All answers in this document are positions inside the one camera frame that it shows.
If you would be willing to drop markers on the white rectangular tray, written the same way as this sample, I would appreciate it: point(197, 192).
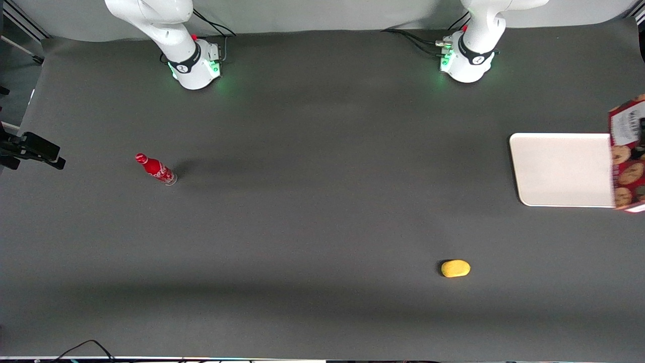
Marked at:
point(559, 171)

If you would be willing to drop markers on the aluminium frame bar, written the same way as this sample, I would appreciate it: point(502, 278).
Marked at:
point(25, 22)

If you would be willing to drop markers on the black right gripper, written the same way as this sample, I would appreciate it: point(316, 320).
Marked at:
point(15, 146)

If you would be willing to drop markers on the red cookie box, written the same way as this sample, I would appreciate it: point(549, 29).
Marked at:
point(627, 166)

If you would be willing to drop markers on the red soda bottle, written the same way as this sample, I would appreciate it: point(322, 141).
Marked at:
point(156, 169)

